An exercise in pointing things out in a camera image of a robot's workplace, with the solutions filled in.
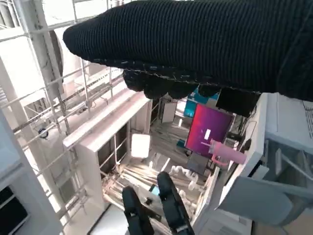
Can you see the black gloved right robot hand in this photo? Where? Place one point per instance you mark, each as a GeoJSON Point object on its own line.
{"type": "Point", "coordinates": [195, 44]}

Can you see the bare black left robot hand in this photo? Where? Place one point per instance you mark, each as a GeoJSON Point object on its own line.
{"type": "Point", "coordinates": [174, 213]}

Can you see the black monitor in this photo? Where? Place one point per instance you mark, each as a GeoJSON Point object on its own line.
{"type": "Point", "coordinates": [237, 102]}

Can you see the white light panel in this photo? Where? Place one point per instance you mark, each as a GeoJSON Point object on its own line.
{"type": "Point", "coordinates": [140, 145]}

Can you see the monitor with pink screen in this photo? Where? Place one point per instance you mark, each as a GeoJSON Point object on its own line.
{"type": "Point", "coordinates": [210, 122]}

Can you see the pink tumbler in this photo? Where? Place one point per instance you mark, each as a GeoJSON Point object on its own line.
{"type": "Point", "coordinates": [227, 151]}

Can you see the grey chair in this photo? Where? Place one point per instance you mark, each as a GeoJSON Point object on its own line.
{"type": "Point", "coordinates": [256, 203]}

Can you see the white wheeled cabinet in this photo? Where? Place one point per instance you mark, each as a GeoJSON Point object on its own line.
{"type": "Point", "coordinates": [269, 115]}

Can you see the white shelf unit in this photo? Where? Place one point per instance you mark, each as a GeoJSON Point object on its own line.
{"type": "Point", "coordinates": [85, 151]}

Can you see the white metal frame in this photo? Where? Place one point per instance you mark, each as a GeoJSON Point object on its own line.
{"type": "Point", "coordinates": [34, 24]}

